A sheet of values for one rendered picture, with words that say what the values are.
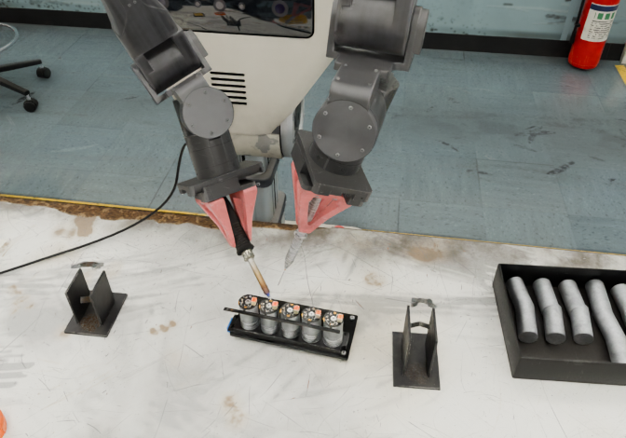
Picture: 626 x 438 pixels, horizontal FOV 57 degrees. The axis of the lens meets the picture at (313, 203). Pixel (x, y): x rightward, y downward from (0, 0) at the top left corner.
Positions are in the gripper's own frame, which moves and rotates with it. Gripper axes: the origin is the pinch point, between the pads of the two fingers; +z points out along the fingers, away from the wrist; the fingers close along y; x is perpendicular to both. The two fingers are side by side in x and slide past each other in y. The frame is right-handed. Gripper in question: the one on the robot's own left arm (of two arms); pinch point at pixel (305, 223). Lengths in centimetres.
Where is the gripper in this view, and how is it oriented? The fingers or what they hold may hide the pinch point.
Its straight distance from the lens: 66.9
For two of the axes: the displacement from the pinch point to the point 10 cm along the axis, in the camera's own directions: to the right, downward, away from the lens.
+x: 9.2, 1.5, 3.7
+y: 2.0, 6.3, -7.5
